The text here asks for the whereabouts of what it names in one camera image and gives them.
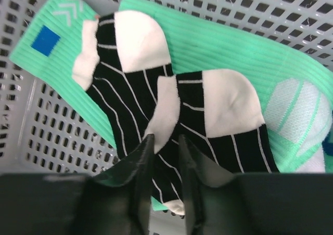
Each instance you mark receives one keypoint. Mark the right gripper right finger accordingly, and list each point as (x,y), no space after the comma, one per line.
(219,202)

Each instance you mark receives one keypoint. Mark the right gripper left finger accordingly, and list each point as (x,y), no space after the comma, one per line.
(117,201)

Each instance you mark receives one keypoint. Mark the mint green sock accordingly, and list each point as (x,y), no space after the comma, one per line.
(296,109)
(48,49)

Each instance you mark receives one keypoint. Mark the grey plastic basket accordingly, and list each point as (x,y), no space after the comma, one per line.
(41,133)

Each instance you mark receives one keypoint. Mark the black white striped sock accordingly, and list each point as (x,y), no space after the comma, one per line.
(220,112)

